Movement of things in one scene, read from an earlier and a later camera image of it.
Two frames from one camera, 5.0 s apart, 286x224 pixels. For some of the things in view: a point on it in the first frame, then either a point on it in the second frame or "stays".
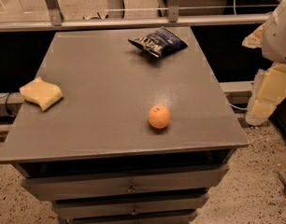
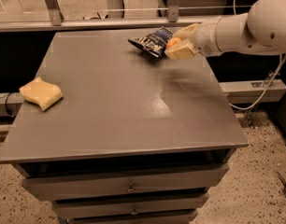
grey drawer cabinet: x=141 y=135 stays
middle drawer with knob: x=89 y=208 stays
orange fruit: x=159 y=117 → x=172 y=41
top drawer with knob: x=171 y=180 stays
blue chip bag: x=159 y=42 stays
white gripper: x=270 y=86 → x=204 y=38
